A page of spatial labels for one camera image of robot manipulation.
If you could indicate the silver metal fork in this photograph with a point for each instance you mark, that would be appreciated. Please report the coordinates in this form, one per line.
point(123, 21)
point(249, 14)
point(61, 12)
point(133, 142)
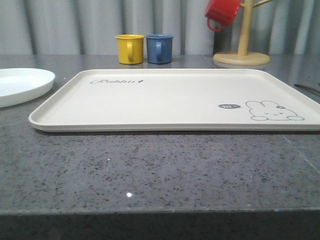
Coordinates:
point(313, 89)

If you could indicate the white round plate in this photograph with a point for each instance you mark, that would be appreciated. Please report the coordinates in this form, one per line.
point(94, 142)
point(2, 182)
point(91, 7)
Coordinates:
point(19, 85)

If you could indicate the wooden mug tree stand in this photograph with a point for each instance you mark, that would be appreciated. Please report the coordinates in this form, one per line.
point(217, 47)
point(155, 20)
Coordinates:
point(243, 56)

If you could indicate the cream rabbit serving tray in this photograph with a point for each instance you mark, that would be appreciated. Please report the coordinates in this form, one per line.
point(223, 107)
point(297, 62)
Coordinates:
point(105, 100)

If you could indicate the yellow mug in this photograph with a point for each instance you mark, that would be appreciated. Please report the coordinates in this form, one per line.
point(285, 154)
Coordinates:
point(130, 48)

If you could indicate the red mug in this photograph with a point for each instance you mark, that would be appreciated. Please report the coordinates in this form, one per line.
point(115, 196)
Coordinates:
point(222, 12)

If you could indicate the blue mug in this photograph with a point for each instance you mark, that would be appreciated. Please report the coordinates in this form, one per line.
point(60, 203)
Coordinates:
point(159, 48)

